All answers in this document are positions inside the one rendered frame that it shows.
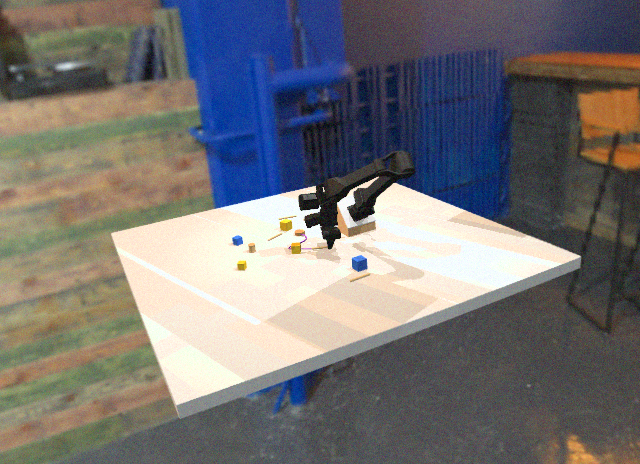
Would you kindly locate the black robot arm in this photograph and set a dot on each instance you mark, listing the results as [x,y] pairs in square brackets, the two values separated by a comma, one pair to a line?
[401,167]

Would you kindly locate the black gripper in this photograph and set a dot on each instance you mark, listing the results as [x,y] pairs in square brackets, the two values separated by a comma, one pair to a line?
[329,231]

